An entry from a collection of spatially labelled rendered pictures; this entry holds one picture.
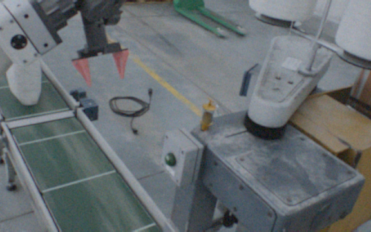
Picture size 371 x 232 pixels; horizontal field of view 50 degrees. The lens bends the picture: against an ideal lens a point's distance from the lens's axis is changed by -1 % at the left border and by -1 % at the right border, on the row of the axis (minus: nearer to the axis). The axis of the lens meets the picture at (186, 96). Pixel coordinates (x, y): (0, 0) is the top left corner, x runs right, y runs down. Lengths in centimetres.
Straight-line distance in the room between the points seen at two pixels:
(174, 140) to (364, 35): 43
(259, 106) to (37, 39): 50
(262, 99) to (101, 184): 142
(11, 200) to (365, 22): 224
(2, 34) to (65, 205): 125
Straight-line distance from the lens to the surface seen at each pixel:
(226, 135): 84
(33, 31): 93
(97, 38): 108
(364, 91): 113
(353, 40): 87
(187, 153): 79
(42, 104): 279
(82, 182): 215
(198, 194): 89
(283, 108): 84
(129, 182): 216
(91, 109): 276
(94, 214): 198
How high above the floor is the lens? 178
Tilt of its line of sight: 28 degrees down
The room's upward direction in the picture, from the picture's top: 9 degrees clockwise
